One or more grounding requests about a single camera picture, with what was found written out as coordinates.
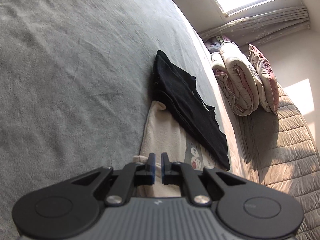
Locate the quilted beige headboard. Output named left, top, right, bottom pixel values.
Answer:
left=238, top=86, right=319, bottom=239

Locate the folded beige pink comforter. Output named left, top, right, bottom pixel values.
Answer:
left=211, top=41, right=259, bottom=116

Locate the beige pink pillow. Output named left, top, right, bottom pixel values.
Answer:
left=248, top=44, right=279, bottom=114

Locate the grey bed sheet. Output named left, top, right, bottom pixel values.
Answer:
left=1, top=0, right=240, bottom=239

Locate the beige curtain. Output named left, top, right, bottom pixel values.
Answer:
left=199, top=6, right=310, bottom=47

